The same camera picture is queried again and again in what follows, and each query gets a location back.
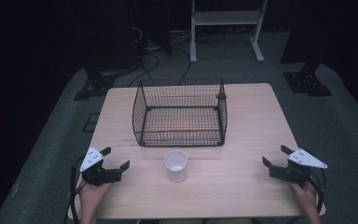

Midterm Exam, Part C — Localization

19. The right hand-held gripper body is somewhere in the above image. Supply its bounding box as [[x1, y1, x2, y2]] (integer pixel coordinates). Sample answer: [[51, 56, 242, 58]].
[[268, 147, 328, 188]]

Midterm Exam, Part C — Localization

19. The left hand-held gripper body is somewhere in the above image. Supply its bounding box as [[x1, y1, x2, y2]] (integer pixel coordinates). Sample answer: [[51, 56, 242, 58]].
[[79, 147, 123, 188]]

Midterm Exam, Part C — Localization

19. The white cup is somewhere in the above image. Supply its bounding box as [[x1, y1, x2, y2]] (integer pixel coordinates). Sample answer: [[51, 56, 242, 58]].
[[163, 149, 189, 184]]

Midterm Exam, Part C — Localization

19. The black wire mesh basket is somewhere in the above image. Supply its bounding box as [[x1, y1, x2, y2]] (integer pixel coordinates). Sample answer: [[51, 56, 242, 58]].
[[131, 77, 228, 147]]

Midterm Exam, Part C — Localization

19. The person's right hand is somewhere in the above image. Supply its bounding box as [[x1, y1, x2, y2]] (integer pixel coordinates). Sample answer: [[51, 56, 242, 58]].
[[289, 180, 319, 213]]

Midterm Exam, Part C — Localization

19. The person's left hand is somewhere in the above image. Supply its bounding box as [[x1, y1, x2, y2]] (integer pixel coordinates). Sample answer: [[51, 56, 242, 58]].
[[78, 181, 113, 215]]

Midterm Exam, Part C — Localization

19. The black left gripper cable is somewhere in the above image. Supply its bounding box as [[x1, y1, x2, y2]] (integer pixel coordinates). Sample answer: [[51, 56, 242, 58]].
[[62, 151, 90, 224]]

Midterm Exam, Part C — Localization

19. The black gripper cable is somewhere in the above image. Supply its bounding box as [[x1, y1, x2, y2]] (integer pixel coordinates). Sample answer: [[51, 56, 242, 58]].
[[62, 151, 90, 224], [307, 168, 328, 216]]

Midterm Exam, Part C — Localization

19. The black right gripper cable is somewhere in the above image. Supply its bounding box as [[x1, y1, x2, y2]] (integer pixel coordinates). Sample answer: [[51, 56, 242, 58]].
[[307, 168, 328, 216]]

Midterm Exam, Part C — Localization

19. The black stand with base plate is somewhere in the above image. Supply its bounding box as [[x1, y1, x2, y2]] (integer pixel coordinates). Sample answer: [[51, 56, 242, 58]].
[[282, 59, 334, 97], [73, 59, 117, 102]]

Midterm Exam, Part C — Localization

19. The black floor cable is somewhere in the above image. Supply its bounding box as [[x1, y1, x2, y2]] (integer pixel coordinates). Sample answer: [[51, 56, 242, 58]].
[[171, 46, 192, 87], [127, 52, 161, 89]]

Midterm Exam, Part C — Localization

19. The white metal stand frame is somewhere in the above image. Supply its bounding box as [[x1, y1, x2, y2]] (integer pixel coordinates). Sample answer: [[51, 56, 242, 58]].
[[189, 0, 269, 64]]

